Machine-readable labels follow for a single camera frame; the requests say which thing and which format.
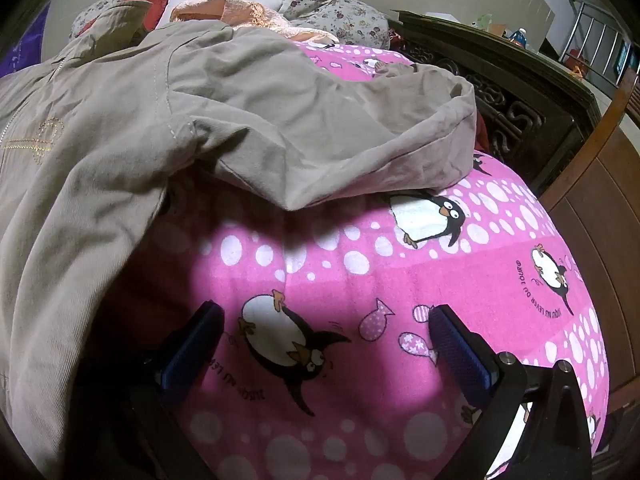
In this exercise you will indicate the red cloth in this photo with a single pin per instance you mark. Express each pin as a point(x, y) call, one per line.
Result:
point(482, 132)

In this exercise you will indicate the pink penguin print blanket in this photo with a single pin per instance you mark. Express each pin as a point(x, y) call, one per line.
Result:
point(350, 270)

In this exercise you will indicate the metal railing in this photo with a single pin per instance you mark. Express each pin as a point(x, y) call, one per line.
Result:
point(567, 15)

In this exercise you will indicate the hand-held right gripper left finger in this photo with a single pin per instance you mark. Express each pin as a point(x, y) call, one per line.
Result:
point(192, 345)

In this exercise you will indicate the khaki jacket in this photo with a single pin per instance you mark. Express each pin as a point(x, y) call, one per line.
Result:
point(150, 110)

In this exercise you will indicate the purple bag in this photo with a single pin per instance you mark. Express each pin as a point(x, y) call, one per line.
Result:
point(15, 55)

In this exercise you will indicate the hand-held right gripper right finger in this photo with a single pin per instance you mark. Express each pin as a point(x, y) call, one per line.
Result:
point(457, 355)

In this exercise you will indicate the blue bottle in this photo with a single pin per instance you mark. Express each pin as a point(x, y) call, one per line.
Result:
point(518, 37)

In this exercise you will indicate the dark carved wooden cabinet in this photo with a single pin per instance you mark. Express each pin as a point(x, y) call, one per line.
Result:
point(525, 85)

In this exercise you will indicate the red heart cushion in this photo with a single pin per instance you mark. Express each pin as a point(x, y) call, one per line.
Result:
point(150, 5)

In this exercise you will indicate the orange fringed cloth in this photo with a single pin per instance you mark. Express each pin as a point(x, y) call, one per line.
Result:
point(245, 12)

